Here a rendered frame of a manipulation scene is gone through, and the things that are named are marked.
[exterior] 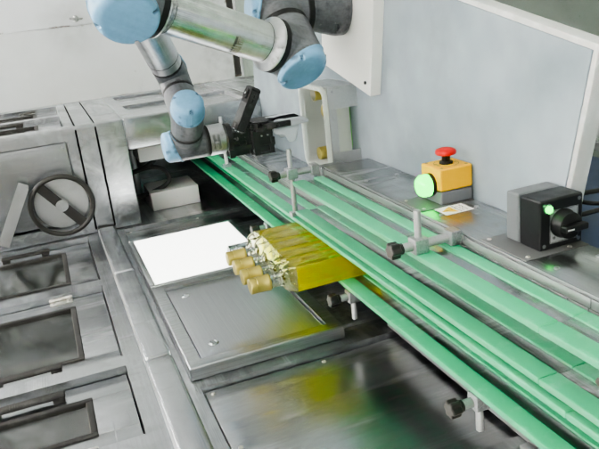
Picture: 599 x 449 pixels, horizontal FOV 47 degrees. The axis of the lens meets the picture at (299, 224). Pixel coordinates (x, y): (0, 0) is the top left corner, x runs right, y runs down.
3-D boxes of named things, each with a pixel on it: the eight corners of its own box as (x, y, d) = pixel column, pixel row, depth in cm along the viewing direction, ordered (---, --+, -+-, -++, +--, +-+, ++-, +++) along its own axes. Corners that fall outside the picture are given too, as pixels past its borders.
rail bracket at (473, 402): (513, 408, 111) (442, 434, 106) (513, 371, 108) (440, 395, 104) (529, 421, 107) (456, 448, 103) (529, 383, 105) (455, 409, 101)
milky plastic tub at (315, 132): (333, 158, 192) (305, 164, 189) (326, 77, 184) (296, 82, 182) (361, 170, 176) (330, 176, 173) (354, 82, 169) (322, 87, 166)
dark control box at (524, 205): (548, 226, 112) (505, 237, 110) (549, 180, 110) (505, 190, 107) (585, 240, 105) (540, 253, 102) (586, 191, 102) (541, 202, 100)
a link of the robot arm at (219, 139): (201, 123, 169) (209, 128, 162) (219, 119, 171) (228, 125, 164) (206, 152, 172) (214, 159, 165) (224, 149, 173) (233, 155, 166)
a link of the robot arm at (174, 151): (167, 149, 158) (168, 171, 165) (213, 141, 162) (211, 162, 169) (159, 123, 162) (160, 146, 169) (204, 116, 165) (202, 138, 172)
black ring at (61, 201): (100, 225, 237) (35, 239, 230) (87, 166, 230) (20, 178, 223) (101, 229, 232) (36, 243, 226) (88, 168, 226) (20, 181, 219)
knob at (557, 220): (573, 232, 104) (590, 239, 101) (549, 240, 102) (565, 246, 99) (574, 205, 102) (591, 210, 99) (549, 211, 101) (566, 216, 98)
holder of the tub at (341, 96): (337, 176, 193) (311, 181, 191) (328, 77, 184) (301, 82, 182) (364, 189, 178) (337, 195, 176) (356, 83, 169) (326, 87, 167)
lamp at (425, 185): (425, 192, 133) (412, 196, 132) (423, 170, 132) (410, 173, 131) (438, 198, 129) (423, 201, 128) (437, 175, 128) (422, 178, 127)
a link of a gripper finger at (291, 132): (309, 137, 174) (274, 142, 173) (307, 115, 172) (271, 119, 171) (312, 140, 171) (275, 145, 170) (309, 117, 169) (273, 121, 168)
